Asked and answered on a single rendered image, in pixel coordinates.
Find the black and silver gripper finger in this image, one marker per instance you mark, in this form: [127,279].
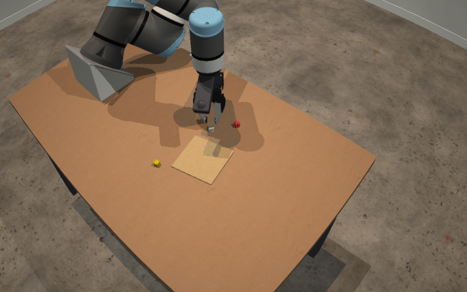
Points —
[203,116]
[219,107]

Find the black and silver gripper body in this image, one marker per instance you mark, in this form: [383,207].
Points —
[219,81]

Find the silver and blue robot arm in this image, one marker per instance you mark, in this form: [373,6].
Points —
[161,32]

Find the tan square mat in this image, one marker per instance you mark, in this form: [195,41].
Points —
[202,159]

